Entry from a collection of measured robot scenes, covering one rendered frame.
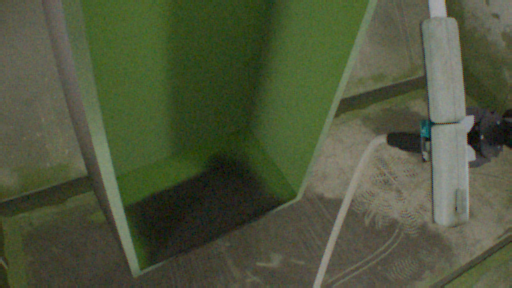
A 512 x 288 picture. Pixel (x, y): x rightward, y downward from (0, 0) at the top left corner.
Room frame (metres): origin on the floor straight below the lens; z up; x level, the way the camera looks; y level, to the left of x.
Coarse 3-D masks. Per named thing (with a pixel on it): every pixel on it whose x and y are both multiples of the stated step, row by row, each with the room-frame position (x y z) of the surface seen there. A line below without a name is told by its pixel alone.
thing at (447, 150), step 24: (432, 0) 0.60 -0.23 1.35; (432, 24) 0.57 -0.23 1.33; (456, 24) 0.57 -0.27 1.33; (432, 48) 0.55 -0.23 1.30; (456, 48) 0.55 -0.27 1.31; (432, 72) 0.53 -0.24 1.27; (456, 72) 0.53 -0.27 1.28; (432, 96) 0.52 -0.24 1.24; (456, 96) 0.50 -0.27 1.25; (432, 120) 0.50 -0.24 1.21; (456, 120) 0.49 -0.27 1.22; (408, 144) 0.55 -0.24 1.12; (432, 144) 0.48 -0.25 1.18; (456, 144) 0.46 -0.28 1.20; (432, 168) 0.47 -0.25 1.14; (456, 168) 0.44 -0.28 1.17; (432, 192) 0.44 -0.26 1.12; (456, 192) 0.42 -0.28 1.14; (432, 216) 0.42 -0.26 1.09; (456, 216) 0.40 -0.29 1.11
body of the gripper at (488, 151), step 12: (480, 120) 0.53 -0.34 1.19; (492, 120) 0.53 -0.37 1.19; (468, 132) 0.54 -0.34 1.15; (480, 132) 0.52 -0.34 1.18; (492, 132) 0.52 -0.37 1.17; (504, 132) 0.53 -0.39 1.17; (468, 144) 0.53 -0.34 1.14; (480, 144) 0.51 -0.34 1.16; (492, 144) 0.51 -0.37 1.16; (492, 156) 0.50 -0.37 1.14
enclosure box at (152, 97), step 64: (64, 0) 0.49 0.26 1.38; (128, 0) 0.93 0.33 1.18; (192, 0) 1.03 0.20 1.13; (256, 0) 1.15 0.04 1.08; (320, 0) 1.00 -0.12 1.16; (64, 64) 0.64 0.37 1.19; (128, 64) 0.95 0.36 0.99; (192, 64) 1.07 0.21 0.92; (256, 64) 1.21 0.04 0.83; (320, 64) 0.98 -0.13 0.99; (128, 128) 0.98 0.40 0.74; (192, 128) 1.12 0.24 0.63; (256, 128) 1.22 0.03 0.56; (320, 128) 0.95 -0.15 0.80; (128, 192) 0.93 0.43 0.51; (192, 192) 0.96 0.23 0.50; (256, 192) 0.99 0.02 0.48; (128, 256) 0.62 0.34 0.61
